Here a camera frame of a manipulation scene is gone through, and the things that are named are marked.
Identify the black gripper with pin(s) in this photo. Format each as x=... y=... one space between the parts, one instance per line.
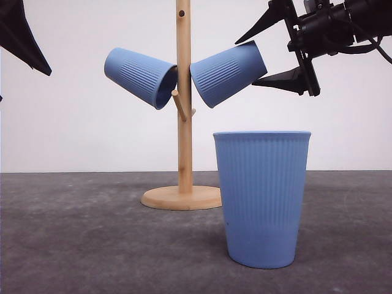
x=320 y=28

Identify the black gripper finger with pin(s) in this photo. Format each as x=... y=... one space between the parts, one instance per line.
x=17 y=36

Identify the blue ribbed cup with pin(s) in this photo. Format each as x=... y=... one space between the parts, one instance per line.
x=215 y=78
x=262 y=180
x=149 y=79

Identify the blue ribbed cup front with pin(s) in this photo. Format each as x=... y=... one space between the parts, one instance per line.
x=262 y=180

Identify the wooden cup tree stand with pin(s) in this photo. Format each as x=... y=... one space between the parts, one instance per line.
x=185 y=196

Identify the black cable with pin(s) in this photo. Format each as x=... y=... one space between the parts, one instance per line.
x=365 y=49

